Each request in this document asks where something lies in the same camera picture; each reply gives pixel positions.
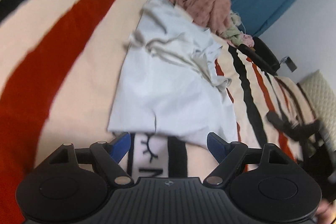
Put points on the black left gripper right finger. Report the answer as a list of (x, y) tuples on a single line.
[(218, 147)]

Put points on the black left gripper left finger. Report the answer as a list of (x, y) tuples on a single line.
[(120, 146)]

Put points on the white garment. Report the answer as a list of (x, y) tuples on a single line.
[(168, 83)]

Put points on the cream quilted headboard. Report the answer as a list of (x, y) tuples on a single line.
[(322, 98)]

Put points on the black bag on bed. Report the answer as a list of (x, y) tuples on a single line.
[(261, 55)]

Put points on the green floral cloth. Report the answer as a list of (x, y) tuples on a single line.
[(233, 36)]

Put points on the striped cream red black blanket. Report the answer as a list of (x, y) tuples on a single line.
[(60, 65)]

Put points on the black wall plug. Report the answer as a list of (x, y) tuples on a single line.
[(290, 64)]

